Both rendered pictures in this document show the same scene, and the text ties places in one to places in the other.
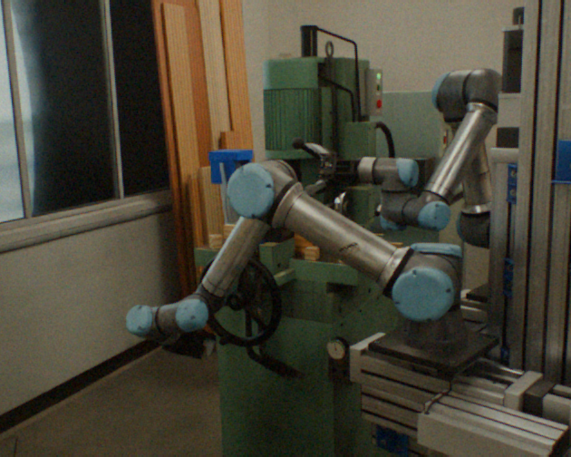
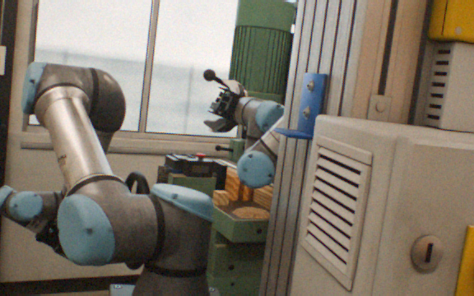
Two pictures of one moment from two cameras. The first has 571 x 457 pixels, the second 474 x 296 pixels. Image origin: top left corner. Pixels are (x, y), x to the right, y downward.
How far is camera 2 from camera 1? 116 cm
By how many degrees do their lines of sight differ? 34
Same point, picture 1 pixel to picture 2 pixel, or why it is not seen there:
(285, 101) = (241, 38)
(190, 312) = (16, 201)
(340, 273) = (224, 224)
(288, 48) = not seen: hidden behind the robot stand
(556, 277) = (282, 275)
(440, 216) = (253, 169)
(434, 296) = (76, 233)
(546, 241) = (283, 220)
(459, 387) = not seen: outside the picture
